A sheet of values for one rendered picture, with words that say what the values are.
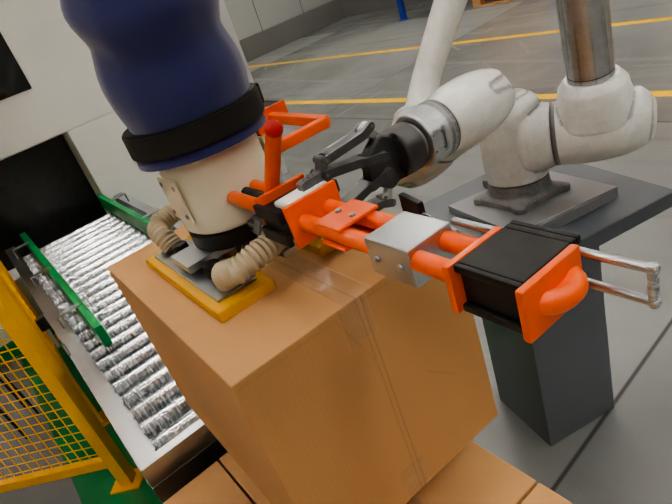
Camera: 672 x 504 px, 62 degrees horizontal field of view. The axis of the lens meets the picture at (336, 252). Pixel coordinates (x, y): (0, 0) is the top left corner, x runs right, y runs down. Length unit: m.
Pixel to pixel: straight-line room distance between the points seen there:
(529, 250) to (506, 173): 0.99
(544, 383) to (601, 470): 0.30
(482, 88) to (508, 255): 0.46
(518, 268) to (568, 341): 1.26
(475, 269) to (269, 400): 0.37
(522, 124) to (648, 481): 1.03
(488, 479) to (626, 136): 0.80
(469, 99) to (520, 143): 0.57
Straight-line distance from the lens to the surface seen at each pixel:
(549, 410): 1.82
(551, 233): 0.51
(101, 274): 2.72
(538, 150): 1.44
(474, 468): 1.21
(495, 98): 0.92
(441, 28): 1.10
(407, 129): 0.82
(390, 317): 0.82
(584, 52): 1.36
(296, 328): 0.76
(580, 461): 1.90
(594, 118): 1.40
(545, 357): 1.69
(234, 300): 0.84
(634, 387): 2.09
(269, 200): 0.77
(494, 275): 0.47
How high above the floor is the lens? 1.49
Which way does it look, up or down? 28 degrees down
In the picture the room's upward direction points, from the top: 20 degrees counter-clockwise
